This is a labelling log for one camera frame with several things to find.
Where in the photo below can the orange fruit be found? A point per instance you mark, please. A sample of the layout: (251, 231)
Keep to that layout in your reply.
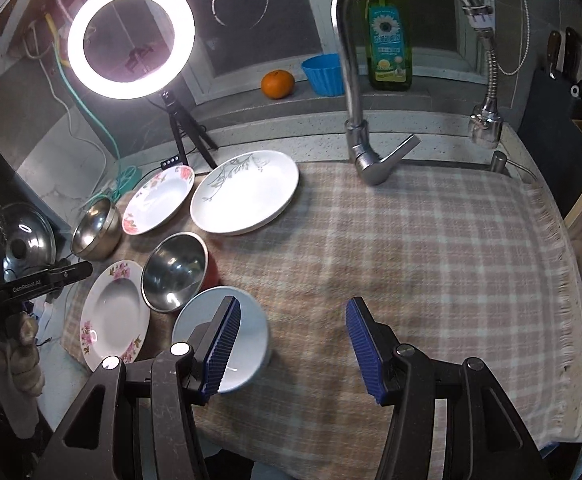
(278, 84)

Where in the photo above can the silver steel bowl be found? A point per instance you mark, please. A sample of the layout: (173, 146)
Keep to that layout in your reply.
(93, 227)

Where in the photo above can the steel bowl red outside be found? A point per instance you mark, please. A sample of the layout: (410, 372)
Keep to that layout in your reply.
(173, 270)

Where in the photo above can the large white leaf-print plate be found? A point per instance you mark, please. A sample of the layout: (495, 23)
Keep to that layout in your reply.
(246, 195)

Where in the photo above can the metal sink cap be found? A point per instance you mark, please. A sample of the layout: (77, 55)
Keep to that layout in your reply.
(499, 162)

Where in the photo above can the white plate pink flowers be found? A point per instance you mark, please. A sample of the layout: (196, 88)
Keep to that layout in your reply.
(158, 200)

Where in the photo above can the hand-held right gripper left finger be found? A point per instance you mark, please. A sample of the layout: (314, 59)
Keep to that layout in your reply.
(221, 345)

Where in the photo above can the checkered beige cloth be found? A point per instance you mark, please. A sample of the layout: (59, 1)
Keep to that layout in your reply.
(421, 260)

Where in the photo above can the person's left hand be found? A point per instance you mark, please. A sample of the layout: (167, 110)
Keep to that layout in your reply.
(23, 355)

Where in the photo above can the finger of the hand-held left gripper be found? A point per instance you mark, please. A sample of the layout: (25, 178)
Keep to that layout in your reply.
(73, 271)

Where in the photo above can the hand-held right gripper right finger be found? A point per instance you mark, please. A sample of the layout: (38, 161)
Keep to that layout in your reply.
(363, 350)

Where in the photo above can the dark knife rack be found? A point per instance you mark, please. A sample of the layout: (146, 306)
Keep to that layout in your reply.
(546, 120)

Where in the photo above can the blue ribbed plastic bowl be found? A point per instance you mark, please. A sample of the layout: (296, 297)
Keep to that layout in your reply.
(323, 75)

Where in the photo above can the pale blue ceramic bowl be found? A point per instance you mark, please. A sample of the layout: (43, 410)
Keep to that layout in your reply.
(256, 330)

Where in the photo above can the flexible faucet sprayer head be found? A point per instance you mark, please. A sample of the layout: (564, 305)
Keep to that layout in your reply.
(486, 120)

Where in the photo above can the chrome kitchen faucet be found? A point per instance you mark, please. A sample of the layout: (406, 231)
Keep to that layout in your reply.
(353, 85)

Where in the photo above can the green dish soap bottle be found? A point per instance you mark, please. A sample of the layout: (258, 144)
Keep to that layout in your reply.
(388, 45)

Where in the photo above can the white plate pale flowers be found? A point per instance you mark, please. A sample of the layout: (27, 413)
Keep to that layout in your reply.
(111, 315)

